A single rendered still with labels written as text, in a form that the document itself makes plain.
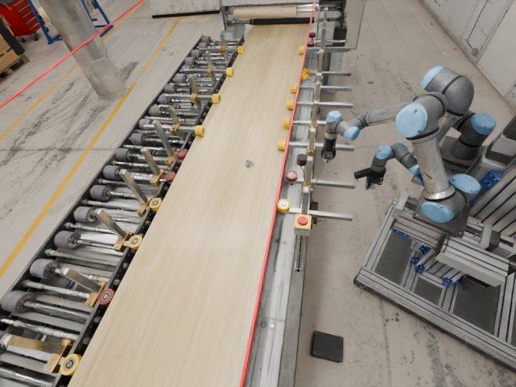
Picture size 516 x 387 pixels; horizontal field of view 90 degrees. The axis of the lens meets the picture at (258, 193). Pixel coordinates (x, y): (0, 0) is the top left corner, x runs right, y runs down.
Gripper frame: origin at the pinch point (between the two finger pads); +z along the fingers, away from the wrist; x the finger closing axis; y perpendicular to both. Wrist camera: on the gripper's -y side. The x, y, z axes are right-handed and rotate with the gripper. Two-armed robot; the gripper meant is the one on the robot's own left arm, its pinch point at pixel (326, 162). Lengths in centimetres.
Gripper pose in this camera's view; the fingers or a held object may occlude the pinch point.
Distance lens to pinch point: 172.5
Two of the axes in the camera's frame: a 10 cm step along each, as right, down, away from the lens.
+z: 0.9, 6.1, 7.8
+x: -9.7, -1.1, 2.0
